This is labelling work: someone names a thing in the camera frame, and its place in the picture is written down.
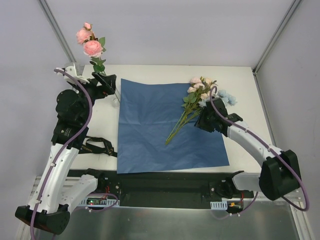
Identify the pink rose stem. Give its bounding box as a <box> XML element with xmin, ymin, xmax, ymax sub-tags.
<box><xmin>75</xmin><ymin>22</ymin><xmax>106</xmax><ymax>76</ymax></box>

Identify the artificial flower bunch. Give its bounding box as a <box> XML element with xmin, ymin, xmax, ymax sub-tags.
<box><xmin>165</xmin><ymin>77</ymin><xmax>243</xmax><ymax>145</ymax></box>

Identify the blue wrapping paper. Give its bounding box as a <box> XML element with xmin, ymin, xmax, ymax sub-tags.
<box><xmin>117</xmin><ymin>79</ymin><xmax>229</xmax><ymax>174</ymax></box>

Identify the black printed ribbon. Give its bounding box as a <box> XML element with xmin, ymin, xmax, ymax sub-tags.
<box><xmin>79</xmin><ymin>136</ymin><xmax>118</xmax><ymax>158</ymax></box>

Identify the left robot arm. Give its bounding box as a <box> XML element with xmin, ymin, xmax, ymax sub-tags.
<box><xmin>15</xmin><ymin>68</ymin><xmax>117</xmax><ymax>239</ymax></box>

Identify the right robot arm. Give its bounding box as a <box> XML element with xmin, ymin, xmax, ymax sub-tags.
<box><xmin>195</xmin><ymin>98</ymin><xmax>301</xmax><ymax>201</ymax></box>

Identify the clear glass vase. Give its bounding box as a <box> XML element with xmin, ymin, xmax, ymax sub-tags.
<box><xmin>112</xmin><ymin>87</ymin><xmax>121</xmax><ymax>109</ymax></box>

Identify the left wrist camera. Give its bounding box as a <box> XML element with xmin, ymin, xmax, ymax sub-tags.
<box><xmin>54</xmin><ymin>63</ymin><xmax>83</xmax><ymax>84</ymax></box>

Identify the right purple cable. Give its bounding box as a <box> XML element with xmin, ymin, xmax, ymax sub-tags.
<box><xmin>209</xmin><ymin>86</ymin><xmax>311</xmax><ymax>216</ymax></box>

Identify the right white cable duct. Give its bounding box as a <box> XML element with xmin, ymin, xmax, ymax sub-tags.
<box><xmin>209</xmin><ymin>200</ymin><xmax>244</xmax><ymax>211</ymax></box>

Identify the white cable duct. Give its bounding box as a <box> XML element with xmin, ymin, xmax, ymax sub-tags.
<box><xmin>209</xmin><ymin>200</ymin><xmax>244</xmax><ymax>211</ymax></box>
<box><xmin>78</xmin><ymin>195</ymin><xmax>120</xmax><ymax>208</ymax></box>

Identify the left aluminium frame post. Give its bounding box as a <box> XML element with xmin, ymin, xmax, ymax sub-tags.
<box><xmin>37</xmin><ymin>0</ymin><xmax>77</xmax><ymax>63</ymax></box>

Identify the aluminium frame post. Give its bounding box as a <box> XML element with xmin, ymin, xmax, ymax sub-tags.
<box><xmin>252</xmin><ymin>0</ymin><xmax>303</xmax><ymax>76</ymax></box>
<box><xmin>37</xmin><ymin>0</ymin><xmax>77</xmax><ymax>63</ymax></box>

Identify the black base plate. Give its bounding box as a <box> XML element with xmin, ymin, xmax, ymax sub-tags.
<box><xmin>65</xmin><ymin>169</ymin><xmax>261</xmax><ymax>208</ymax></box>

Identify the left white cable duct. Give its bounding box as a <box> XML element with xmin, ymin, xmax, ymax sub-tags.
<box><xmin>78</xmin><ymin>195</ymin><xmax>120</xmax><ymax>208</ymax></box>

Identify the right aluminium frame post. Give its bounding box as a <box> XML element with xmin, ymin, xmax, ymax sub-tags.
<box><xmin>252</xmin><ymin>0</ymin><xmax>303</xmax><ymax>76</ymax></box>

